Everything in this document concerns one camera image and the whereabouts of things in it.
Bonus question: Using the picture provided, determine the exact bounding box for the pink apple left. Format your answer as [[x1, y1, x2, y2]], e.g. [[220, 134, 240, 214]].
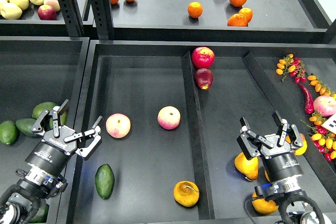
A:
[[106, 113, 131, 138]]

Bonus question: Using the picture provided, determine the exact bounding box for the black bin tray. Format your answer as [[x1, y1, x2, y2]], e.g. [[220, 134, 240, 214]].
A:
[[66, 40, 335, 223], [1, 36, 89, 223]]

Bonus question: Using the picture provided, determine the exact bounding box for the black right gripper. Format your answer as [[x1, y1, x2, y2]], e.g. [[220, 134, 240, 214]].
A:
[[237, 111, 303, 182]]

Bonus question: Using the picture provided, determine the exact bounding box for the pink peach on shelf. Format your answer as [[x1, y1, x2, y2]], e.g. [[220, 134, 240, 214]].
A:
[[44, 0, 60, 12]]

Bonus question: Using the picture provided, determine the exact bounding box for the dark avocado left bin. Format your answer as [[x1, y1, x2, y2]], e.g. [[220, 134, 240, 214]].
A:
[[15, 118, 37, 137]]

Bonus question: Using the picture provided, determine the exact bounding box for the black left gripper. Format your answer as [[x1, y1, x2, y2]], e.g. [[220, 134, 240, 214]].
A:
[[25, 99, 103, 175]]

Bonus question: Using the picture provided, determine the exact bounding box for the dark avocado bottom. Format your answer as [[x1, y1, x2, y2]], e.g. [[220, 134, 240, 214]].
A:
[[29, 204, 49, 223]]

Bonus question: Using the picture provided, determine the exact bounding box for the dark green avocado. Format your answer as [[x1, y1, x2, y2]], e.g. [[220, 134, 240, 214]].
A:
[[94, 164, 114, 199]]

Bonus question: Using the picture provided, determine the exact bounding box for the black bin divider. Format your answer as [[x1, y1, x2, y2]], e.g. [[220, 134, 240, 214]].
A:
[[181, 51, 215, 220]]

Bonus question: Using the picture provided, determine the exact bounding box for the pink apple centre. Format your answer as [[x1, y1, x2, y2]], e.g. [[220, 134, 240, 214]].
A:
[[157, 106, 181, 130]]

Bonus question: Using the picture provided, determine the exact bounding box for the bright red apple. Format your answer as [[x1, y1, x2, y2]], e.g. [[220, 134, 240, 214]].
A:
[[192, 47, 215, 69]]

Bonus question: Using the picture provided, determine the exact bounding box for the black perforated left post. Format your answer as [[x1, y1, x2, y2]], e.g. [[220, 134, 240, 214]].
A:
[[58, 0, 85, 37]]

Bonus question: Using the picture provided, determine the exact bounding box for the red apple on shelf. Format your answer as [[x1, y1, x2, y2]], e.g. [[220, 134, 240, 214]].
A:
[[37, 5, 57, 20]]

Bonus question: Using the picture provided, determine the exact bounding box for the pink apple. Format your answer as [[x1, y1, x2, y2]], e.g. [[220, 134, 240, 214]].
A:
[[157, 106, 181, 130], [106, 113, 131, 138]]

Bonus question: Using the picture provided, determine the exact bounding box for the yellow pear bottom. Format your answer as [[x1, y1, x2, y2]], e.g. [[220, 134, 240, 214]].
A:
[[252, 198, 278, 215]]

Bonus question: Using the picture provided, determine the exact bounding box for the cherry tomato bunch upper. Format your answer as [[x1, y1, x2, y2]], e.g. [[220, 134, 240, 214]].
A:
[[276, 54, 307, 83]]

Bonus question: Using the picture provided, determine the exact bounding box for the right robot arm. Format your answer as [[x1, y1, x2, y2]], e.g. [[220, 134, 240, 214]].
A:
[[237, 111, 329, 223]]

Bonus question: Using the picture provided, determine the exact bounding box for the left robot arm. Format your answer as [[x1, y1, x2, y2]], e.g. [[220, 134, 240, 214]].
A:
[[1, 100, 103, 223]]

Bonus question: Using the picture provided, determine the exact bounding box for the pink apple right bin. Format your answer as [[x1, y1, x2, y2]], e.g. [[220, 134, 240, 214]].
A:
[[313, 95, 335, 116]]

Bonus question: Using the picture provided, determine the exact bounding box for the black middle bin tray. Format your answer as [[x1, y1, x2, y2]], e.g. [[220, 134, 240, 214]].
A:
[[66, 40, 335, 223]]

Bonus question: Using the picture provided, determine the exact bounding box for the light green avocado far left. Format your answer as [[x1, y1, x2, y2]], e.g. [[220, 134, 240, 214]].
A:
[[0, 121, 18, 145]]

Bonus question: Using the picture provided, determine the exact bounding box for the black upper left shelf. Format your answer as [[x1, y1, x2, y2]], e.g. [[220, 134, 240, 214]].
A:
[[1, 0, 93, 37]]

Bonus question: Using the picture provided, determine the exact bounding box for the black perforated shelf post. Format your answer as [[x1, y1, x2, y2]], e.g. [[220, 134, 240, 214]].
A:
[[89, 0, 114, 40]]

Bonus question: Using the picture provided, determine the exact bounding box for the white label card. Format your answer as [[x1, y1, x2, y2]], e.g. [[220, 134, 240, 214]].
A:
[[322, 114, 336, 134]]

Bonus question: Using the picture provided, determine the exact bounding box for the dark red apple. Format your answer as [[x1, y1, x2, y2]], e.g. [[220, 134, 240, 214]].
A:
[[194, 68, 214, 90]]

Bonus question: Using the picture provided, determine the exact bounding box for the pale yellow apple front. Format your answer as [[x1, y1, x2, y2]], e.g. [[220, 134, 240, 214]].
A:
[[1, 3, 23, 20]]

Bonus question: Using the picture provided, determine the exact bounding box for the orange cherry tomato bunch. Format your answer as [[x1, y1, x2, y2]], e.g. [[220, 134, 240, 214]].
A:
[[308, 74, 335, 99]]

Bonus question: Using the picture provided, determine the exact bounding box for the black left bin tray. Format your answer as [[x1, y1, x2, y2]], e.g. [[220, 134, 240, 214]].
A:
[[1, 36, 89, 223]]

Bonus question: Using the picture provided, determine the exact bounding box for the green avocado top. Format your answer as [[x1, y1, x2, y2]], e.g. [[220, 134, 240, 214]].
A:
[[32, 102, 57, 119]]

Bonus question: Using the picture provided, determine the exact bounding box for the cherry tomato bunch lower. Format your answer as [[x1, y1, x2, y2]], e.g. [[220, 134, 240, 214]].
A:
[[300, 111, 335, 162]]

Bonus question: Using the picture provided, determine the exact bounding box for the red chili pepper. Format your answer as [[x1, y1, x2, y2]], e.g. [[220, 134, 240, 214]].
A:
[[299, 83, 314, 114]]

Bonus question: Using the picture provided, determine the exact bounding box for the green avocado right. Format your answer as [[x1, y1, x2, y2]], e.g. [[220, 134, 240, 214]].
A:
[[49, 111, 68, 129]]

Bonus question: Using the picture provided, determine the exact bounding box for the black diagonal divider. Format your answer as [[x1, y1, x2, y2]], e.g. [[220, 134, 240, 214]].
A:
[[243, 52, 335, 190]]

